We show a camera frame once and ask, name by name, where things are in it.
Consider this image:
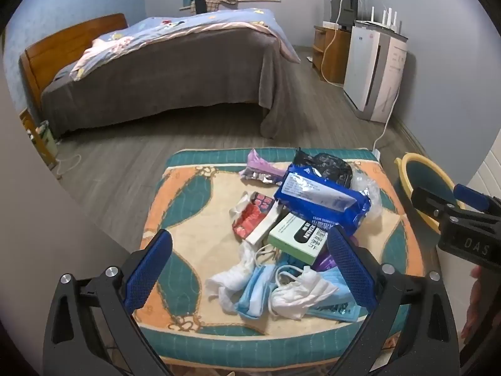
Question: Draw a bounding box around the white power cable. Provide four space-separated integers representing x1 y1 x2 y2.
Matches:
372 47 408 150

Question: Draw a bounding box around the white air purifier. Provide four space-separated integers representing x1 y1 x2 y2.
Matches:
343 21 408 123

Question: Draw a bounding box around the small purple packet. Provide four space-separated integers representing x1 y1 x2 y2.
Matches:
313 248 335 273

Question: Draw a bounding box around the white tissue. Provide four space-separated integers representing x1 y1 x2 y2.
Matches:
205 241 261 314

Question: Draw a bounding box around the blue floral quilt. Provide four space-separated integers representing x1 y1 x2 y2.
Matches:
70 8 302 81

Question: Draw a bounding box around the teal orange patterned mat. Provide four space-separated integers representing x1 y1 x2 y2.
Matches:
132 147 425 367

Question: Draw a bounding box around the clear plastic bag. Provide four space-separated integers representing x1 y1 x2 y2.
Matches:
348 162 382 220

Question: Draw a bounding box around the wooden cabinet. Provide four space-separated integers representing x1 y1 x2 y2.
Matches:
313 25 352 84

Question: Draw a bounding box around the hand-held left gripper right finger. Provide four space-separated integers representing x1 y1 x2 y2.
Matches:
327 225 458 376

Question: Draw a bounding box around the wooden bed headboard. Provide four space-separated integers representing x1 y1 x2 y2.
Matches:
19 13 129 118

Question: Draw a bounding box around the green white medicine box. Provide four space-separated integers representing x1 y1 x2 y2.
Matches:
267 212 333 266

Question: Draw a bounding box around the black plastic bag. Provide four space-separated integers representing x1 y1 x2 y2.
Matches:
292 148 353 189

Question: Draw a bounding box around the black monitor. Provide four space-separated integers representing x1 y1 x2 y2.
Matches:
330 0 359 30

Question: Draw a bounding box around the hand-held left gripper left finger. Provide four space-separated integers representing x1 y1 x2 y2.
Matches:
42 229 175 376

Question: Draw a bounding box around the blue face mask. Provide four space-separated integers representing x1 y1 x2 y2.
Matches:
235 264 280 318
279 253 312 273
311 268 355 308

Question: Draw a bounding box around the blue wet wipes packet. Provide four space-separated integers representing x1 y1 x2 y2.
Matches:
273 164 372 239

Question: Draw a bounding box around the white face mask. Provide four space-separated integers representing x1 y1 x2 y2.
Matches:
270 266 339 320

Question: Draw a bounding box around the white wardrobe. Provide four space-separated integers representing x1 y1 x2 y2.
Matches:
467 125 501 204

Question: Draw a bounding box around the plaid cloth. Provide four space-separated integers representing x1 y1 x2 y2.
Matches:
191 0 225 14

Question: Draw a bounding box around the yellow waste bin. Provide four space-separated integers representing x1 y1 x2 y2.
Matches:
393 153 476 243

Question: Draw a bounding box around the green white container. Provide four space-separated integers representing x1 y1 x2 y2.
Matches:
37 123 59 154

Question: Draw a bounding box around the purple foil wrapper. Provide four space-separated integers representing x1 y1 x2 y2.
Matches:
240 149 288 185

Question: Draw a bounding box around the bed with grey blanket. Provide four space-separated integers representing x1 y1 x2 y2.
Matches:
41 27 292 139

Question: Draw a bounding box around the person's right hand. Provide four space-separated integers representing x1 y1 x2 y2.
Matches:
461 265 483 344

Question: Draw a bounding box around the red patterned box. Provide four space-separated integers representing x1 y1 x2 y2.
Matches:
231 191 280 243

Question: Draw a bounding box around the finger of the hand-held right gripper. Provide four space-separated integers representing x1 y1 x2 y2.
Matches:
453 183 501 214
410 186 464 221

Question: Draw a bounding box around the window sill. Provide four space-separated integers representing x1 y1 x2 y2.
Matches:
179 0 282 12

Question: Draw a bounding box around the white router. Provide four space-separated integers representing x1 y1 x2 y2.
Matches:
366 7 404 34

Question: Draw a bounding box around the wooden nightstand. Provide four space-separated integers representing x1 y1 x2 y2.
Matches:
19 107 59 171

